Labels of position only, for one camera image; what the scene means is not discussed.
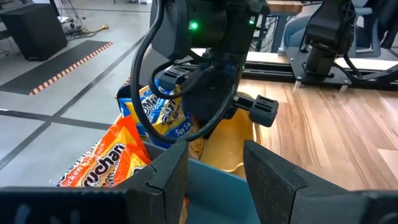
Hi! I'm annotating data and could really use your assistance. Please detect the black office chair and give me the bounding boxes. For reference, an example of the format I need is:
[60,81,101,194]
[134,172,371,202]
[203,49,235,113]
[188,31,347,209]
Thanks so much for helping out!
[351,0,398,59]

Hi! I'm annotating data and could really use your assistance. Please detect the black cabinet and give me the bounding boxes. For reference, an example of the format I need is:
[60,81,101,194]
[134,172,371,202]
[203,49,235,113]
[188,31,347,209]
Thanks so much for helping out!
[0,2,68,62]

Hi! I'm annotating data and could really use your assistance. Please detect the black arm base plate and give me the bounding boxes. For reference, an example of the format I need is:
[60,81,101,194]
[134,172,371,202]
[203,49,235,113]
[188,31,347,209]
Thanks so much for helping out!
[284,45,398,88]

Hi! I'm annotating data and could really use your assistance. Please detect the black hazard-striped floor mat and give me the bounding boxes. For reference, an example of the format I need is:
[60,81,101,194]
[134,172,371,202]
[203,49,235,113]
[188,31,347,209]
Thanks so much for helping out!
[0,40,113,96]

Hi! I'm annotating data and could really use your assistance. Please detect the teal plastic bin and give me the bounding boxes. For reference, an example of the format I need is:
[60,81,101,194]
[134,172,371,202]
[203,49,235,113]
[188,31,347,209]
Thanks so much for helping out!
[141,140,262,224]

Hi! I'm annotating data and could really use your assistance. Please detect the wooden-top workbench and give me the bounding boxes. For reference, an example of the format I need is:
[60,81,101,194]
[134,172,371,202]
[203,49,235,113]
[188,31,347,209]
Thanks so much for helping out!
[254,0,305,54]

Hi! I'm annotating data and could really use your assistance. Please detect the black aluminium table frame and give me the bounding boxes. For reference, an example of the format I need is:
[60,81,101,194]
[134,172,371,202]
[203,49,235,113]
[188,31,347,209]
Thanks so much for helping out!
[174,58,398,93]

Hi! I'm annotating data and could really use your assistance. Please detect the yellow floor cable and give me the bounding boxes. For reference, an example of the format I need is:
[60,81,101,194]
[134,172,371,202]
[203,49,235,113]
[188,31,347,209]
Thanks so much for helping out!
[66,24,109,41]

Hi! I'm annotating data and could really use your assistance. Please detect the orange plastic bin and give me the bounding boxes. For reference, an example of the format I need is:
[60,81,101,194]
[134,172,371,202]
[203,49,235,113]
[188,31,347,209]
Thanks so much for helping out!
[189,107,259,180]

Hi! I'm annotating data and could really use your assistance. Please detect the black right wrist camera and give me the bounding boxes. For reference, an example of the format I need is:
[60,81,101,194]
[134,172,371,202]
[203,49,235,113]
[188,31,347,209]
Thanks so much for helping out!
[150,0,191,61]

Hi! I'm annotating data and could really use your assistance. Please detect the blue ramen noodle pack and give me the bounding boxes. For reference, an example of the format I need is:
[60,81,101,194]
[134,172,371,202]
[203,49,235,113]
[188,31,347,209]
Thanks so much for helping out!
[118,83,194,149]
[187,117,208,161]

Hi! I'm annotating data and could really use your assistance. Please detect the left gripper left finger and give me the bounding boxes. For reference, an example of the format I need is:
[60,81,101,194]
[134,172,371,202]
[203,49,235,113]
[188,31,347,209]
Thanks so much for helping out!
[114,140,190,224]

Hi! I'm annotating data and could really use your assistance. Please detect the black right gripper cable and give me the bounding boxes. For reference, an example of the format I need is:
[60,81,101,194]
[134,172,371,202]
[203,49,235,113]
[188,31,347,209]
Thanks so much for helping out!
[129,0,239,146]

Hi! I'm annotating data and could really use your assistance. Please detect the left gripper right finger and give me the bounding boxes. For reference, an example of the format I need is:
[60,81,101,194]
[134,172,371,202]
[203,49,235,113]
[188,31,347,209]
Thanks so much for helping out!
[243,139,348,224]

